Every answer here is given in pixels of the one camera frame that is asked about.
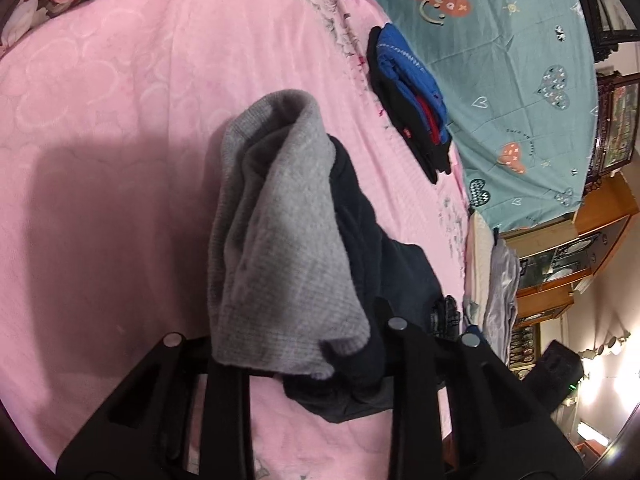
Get grey velvet garment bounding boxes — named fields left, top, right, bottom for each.
left=479, top=242, right=522, bottom=363

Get cream pillow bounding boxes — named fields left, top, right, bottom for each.
left=464, top=209, right=502, bottom=322

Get wooden display cabinet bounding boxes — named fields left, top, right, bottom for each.
left=500, top=179, right=635, bottom=382

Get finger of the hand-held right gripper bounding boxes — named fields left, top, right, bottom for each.
left=426, top=296, right=462, bottom=337

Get pink floral blanket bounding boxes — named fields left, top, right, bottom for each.
left=0, top=0, right=475, bottom=480

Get wall lamp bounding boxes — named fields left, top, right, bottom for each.
left=577, top=329, right=630, bottom=378

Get dark carved wooden frame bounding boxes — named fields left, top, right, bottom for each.
left=567, top=0, right=640, bottom=188

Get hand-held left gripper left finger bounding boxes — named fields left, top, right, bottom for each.
left=55, top=332, right=254, bottom=480

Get navy pants with grey waistband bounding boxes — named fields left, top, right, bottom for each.
left=206, top=88, right=455, bottom=424

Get folded red garment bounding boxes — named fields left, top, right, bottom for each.
left=416, top=96, right=442, bottom=147

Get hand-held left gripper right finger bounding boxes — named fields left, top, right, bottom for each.
left=384, top=317, right=587, bottom=480

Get teal heart-print sheet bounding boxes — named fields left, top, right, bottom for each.
left=369, top=0, right=601, bottom=235

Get folded black pants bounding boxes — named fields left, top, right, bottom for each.
left=366, top=25, right=454, bottom=185

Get folded blue garment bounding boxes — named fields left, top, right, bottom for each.
left=375, top=22, right=449, bottom=144

